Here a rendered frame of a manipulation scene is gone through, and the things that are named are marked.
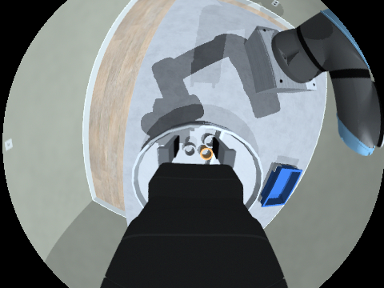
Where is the bronze bushing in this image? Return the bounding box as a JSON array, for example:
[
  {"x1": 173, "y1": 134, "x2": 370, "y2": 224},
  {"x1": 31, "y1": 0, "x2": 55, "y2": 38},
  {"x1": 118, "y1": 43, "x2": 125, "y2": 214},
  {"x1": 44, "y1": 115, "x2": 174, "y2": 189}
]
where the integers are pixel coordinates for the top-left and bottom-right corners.
[{"x1": 200, "y1": 146, "x2": 213, "y2": 160}]

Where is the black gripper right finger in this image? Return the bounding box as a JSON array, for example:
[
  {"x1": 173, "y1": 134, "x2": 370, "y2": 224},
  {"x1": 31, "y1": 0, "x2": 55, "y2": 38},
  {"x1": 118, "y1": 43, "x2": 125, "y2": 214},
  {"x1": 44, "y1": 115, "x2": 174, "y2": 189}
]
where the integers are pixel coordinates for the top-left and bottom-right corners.
[{"x1": 212, "y1": 137, "x2": 237, "y2": 168}]

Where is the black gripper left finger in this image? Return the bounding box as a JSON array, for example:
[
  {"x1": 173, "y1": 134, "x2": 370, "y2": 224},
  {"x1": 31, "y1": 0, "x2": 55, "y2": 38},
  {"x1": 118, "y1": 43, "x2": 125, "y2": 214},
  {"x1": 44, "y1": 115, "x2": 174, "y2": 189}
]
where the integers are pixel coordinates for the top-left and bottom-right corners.
[{"x1": 157, "y1": 135, "x2": 179, "y2": 167}]

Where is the blue open crate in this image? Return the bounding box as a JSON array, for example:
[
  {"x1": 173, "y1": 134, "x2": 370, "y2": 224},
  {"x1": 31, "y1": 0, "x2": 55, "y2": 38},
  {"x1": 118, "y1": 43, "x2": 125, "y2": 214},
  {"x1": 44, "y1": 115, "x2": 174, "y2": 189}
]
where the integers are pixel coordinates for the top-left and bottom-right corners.
[{"x1": 258, "y1": 163, "x2": 302, "y2": 207}]

